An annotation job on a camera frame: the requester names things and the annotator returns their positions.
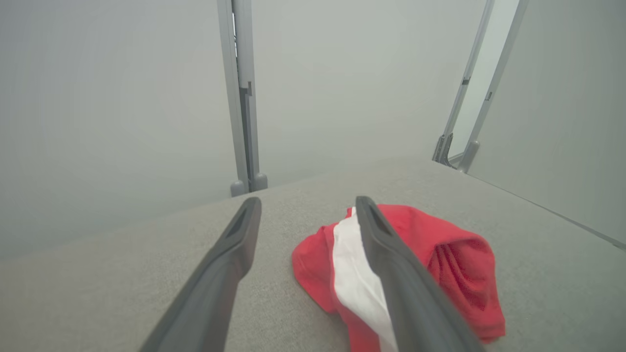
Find red shorts with white stripe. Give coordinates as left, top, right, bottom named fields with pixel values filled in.
left=292, top=204, right=506, bottom=352

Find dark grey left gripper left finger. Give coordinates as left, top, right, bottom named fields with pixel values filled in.
left=139, top=197, right=262, bottom=352

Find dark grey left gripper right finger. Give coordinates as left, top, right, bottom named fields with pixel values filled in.
left=356, top=197, right=485, bottom=352

